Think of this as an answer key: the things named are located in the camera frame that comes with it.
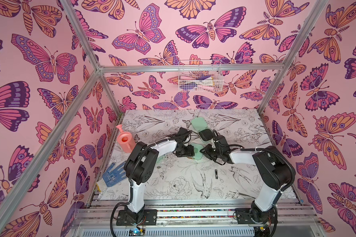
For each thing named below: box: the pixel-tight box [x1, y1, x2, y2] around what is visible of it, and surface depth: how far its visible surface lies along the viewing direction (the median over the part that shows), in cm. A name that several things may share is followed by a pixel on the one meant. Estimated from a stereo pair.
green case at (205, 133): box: [191, 116, 215, 143], surface depth 112 cm
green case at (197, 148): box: [189, 143, 204, 161], surface depth 97 cm
